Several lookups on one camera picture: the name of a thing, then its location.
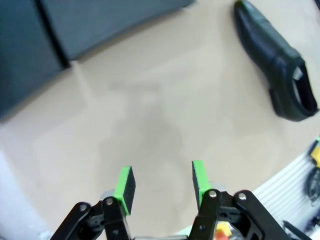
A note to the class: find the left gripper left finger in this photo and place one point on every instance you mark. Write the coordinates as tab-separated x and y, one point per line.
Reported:
116	225

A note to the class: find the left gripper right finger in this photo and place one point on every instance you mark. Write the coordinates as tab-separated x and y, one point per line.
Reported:
207	215

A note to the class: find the white ribbed panel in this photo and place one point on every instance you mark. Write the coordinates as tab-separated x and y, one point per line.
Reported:
282	190

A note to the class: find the yellow plastic part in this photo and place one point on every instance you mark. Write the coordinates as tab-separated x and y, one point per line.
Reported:
316	157

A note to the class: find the yellow emergency stop box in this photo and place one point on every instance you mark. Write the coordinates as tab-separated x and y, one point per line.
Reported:
222	231

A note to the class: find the black metal shoe stand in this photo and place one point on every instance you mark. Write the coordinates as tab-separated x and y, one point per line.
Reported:
105	22

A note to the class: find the black leather dress shoe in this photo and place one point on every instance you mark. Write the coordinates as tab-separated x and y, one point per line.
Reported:
265	42

